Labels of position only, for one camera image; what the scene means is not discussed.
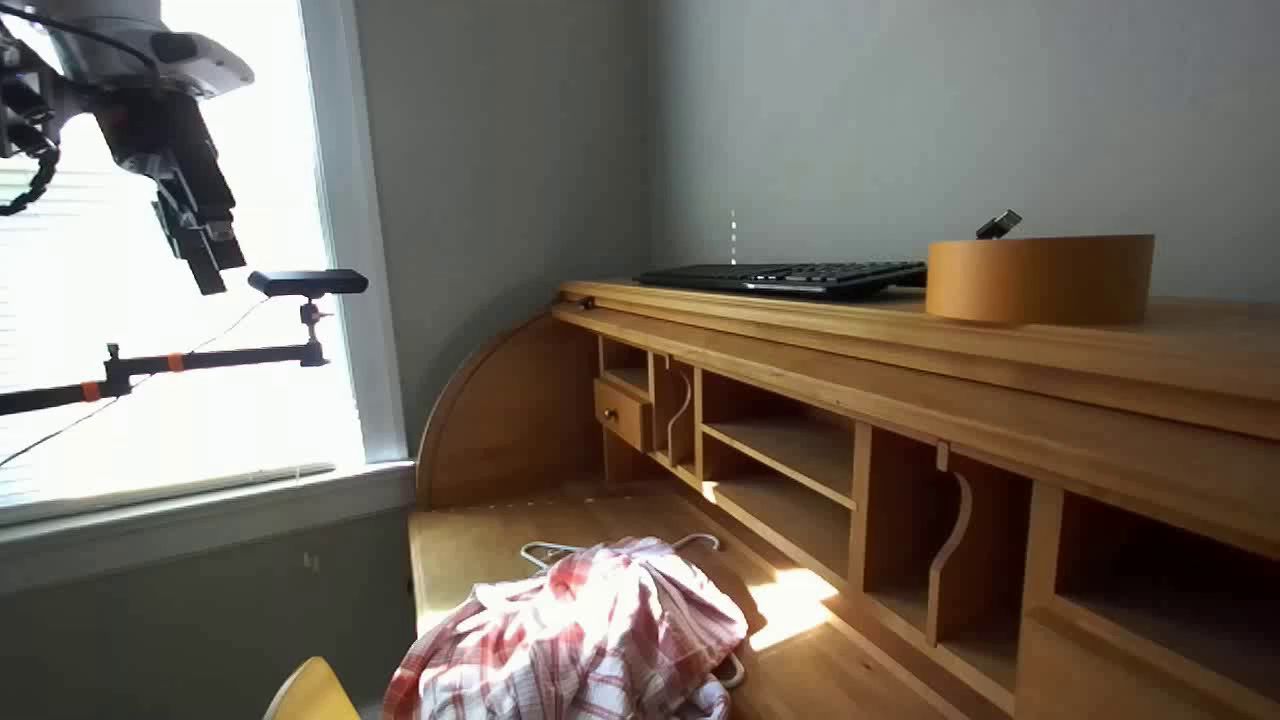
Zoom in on small wooden drawer with knob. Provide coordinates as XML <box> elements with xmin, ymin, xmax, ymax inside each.
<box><xmin>587</xmin><ymin>378</ymin><xmax>660</xmax><ymax>455</ymax></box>

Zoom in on black boom stand orange bands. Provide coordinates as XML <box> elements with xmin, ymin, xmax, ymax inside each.
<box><xmin>0</xmin><ymin>295</ymin><xmax>334</xmax><ymax>421</ymax></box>

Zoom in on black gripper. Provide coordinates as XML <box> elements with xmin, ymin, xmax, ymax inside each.
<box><xmin>94</xmin><ymin>83</ymin><xmax>253</xmax><ymax>302</ymax></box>

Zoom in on black computer keyboard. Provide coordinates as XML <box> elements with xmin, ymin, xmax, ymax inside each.
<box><xmin>633</xmin><ymin>255</ymin><xmax>934</xmax><ymax>304</ymax></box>

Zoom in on white window frame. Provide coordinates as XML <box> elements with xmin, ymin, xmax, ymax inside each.
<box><xmin>0</xmin><ymin>0</ymin><xmax>420</xmax><ymax>541</ymax></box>

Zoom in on wooden roll-top desk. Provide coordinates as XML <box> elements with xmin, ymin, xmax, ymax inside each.
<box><xmin>403</xmin><ymin>275</ymin><xmax>1280</xmax><ymax>720</ymax></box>

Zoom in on round tan wooden box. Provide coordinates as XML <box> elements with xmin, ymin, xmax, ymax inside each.
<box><xmin>921</xmin><ymin>233</ymin><xmax>1161</xmax><ymax>329</ymax></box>

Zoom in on wooden chair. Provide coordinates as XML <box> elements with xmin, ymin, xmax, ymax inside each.
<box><xmin>262</xmin><ymin>651</ymin><xmax>365</xmax><ymax>720</ymax></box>

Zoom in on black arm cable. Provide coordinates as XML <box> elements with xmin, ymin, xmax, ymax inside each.
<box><xmin>0</xmin><ymin>25</ymin><xmax>65</xmax><ymax>220</ymax></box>

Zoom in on black camera on boom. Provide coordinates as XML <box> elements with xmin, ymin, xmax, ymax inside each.
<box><xmin>245</xmin><ymin>263</ymin><xmax>371</xmax><ymax>304</ymax></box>

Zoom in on red white striped cloth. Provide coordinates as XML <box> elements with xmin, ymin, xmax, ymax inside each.
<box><xmin>380</xmin><ymin>533</ymin><xmax>755</xmax><ymax>720</ymax></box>

